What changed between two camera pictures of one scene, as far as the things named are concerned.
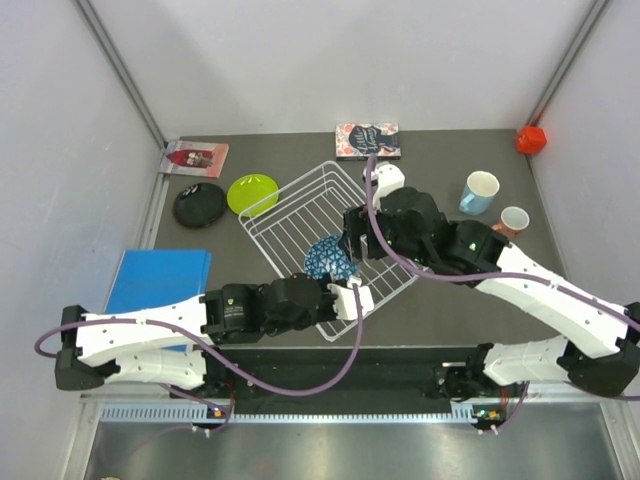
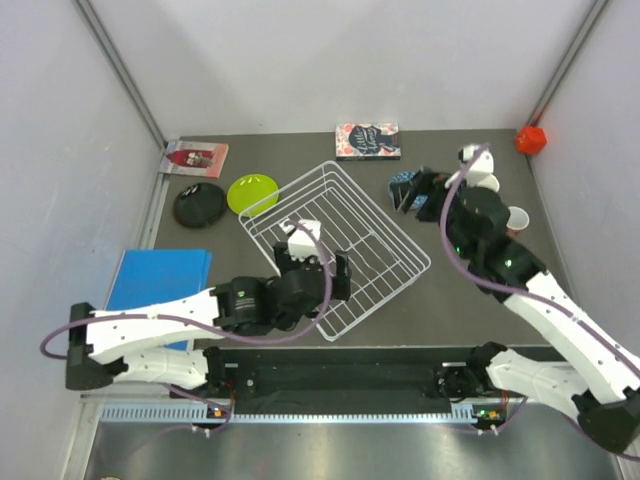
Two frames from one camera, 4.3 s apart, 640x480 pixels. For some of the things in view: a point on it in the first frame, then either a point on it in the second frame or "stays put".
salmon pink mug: (513, 221) stays put
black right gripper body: (359, 224) → (430, 211)
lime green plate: (252, 195) stays put
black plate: (200, 205) stays put
